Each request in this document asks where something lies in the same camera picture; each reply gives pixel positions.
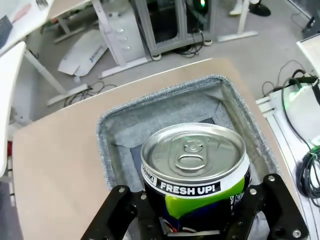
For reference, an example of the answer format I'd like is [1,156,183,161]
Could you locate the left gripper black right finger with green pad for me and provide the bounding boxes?
[219,173,310,240]

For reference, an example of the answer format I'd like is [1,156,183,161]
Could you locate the white flat cardboard box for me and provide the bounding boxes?
[57,29,109,77]

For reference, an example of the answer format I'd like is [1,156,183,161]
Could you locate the white shoe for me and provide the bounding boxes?
[229,0,243,16]

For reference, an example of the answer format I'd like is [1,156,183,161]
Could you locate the white drawer cabinet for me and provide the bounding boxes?
[98,9,149,66]

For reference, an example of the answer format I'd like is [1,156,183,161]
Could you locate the white desk leg frame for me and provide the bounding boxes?
[216,0,259,43]

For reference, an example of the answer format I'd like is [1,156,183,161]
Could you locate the large grey fabric basket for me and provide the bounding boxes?
[96,74,279,240]

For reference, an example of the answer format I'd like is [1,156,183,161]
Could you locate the aluminium frame rack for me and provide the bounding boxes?
[129,0,220,62]

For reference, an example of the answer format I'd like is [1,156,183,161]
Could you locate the white desk with papers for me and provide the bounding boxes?
[0,0,92,57]

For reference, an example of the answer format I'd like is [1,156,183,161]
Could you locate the white control box green light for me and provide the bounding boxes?
[268,84,320,146]

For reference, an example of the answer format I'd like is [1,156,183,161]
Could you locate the black crushed drink can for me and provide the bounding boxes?
[140,123,252,226]

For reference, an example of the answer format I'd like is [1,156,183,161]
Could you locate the black floor cables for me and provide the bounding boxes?
[64,80,118,107]

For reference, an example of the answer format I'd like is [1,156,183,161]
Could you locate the white desk with legs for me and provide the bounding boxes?
[0,41,88,176]

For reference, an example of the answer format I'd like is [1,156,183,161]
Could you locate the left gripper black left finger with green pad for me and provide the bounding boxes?
[79,184,163,240]

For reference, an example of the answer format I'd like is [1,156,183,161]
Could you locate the black cable bundle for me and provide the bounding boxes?
[298,146,320,201]

